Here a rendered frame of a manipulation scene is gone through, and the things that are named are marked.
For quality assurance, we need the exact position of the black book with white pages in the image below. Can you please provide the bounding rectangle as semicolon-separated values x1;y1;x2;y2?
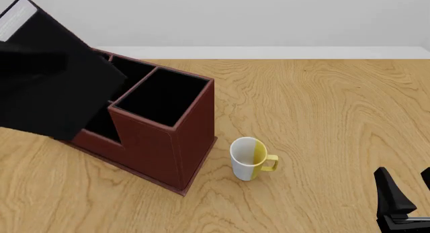
0;0;129;141

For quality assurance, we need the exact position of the red-brown desk caddy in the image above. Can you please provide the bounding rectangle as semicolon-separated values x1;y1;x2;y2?
50;48;218;197

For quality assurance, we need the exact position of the white and yellow mug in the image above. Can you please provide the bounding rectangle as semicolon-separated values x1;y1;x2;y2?
229;136;280;182

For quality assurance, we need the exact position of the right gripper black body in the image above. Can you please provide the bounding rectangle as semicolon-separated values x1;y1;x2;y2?
376;211;430;233

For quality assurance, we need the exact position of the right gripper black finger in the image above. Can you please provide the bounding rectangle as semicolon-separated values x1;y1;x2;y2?
421;167;430;191
374;167;418;217

